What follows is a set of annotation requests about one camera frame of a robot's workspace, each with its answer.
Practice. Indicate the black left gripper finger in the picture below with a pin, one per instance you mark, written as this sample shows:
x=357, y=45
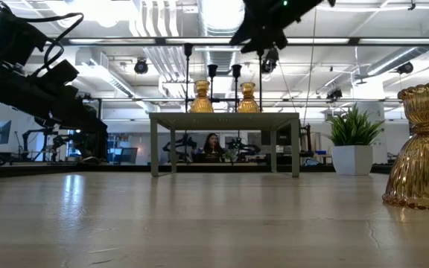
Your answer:
x=89, y=143
x=101, y=141

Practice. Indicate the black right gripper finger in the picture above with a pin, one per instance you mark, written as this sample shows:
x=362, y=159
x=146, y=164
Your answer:
x=244, y=35
x=270, y=42

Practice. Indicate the tall black candlestick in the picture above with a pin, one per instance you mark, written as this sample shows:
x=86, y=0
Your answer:
x=261, y=82
x=188, y=49

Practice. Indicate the amber glass candle holder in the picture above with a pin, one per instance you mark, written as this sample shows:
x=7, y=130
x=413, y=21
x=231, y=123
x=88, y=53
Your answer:
x=423, y=167
x=201, y=102
x=248, y=103

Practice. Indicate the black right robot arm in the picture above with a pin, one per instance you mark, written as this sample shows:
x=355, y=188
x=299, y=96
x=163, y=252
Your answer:
x=311, y=4

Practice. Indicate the black background robot arm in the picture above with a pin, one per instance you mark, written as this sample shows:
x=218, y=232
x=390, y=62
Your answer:
x=181, y=140
x=248, y=150

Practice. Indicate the black ceiling spotlight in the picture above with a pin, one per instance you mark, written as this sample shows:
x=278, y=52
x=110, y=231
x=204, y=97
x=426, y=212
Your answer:
x=141, y=67
x=405, y=68
x=268, y=65
x=334, y=94

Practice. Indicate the black overhead light bar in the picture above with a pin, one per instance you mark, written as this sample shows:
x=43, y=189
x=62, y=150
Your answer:
x=354, y=41

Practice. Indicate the green perforated metal shelf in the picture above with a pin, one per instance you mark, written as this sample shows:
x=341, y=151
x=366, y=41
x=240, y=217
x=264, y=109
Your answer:
x=222, y=121

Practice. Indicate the person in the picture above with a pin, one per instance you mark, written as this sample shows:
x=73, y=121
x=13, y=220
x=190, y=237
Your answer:
x=212, y=145

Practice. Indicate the small green background plant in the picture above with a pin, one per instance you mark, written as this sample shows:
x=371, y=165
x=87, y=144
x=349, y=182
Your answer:
x=228, y=156

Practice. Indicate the green plant in white pot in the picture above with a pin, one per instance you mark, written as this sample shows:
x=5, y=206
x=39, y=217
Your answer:
x=352, y=160

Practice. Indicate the silver ceiling duct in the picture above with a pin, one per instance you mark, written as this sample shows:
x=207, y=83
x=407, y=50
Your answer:
x=218, y=22

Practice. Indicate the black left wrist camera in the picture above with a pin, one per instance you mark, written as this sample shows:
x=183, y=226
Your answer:
x=60, y=72

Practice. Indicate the black aluminium table frame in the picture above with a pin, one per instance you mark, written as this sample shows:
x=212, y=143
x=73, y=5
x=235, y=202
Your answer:
x=32, y=169

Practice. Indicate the black background rig frame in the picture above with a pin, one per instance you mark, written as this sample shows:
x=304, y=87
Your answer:
x=223, y=100

